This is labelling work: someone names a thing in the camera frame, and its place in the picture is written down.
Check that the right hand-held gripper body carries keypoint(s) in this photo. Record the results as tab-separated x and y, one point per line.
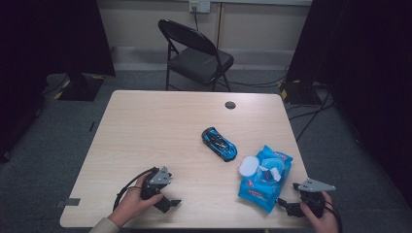
312	186

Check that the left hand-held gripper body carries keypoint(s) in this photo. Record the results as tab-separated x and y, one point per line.
158	178

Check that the blue wet wipes pack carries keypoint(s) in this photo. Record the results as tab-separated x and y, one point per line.
259	191

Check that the blue toy car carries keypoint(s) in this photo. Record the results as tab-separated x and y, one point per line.
220	144

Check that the person's left hand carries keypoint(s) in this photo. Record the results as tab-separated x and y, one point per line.
131	204

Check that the person's right hand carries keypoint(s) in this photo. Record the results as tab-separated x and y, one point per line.
324	225

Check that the grey tape strip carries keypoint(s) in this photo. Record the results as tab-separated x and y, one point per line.
69	202

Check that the black stand base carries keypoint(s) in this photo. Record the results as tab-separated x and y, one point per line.
299	93
81	89

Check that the grey table grommet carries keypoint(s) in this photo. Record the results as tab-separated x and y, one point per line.
230	105

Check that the black folding chair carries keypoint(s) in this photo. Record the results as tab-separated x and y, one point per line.
200	63

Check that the black curtain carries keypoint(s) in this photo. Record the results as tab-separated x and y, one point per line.
366	64
48	39

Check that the wall conduit pipe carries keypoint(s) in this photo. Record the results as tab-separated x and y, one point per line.
220	26

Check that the white wall outlet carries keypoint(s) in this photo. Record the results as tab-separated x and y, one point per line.
199	6

